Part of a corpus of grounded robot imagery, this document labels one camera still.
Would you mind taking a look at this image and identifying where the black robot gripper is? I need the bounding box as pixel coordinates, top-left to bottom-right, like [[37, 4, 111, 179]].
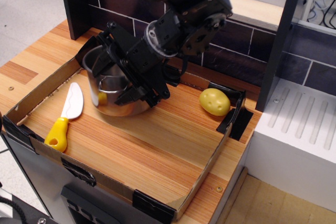
[[91, 22, 170, 107]]

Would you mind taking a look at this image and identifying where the shiny metal pot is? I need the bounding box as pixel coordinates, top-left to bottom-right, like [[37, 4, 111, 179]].
[[82, 46, 150, 117]]

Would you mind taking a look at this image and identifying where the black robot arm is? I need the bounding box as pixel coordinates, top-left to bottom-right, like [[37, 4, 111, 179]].
[[92, 0, 232, 106]]

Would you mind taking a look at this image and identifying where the cardboard fence with black tape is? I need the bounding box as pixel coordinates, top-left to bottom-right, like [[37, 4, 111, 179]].
[[2, 35, 254, 222]]

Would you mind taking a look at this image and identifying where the yellow toy potato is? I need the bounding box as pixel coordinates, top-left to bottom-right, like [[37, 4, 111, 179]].
[[199, 88, 230, 116]]

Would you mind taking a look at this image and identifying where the light wooden shelf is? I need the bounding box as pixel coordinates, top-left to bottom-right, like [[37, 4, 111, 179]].
[[78, 0, 285, 32]]

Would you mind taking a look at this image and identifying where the white drying rack sink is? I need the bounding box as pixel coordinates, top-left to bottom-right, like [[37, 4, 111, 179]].
[[245, 80, 335, 211]]

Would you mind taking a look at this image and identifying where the yellow handled white toy knife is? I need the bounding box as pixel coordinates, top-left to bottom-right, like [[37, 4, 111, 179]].
[[44, 82, 84, 152]]

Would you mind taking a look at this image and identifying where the dark grey vertical post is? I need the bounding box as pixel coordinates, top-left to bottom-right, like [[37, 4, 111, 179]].
[[256, 0, 299, 112]]

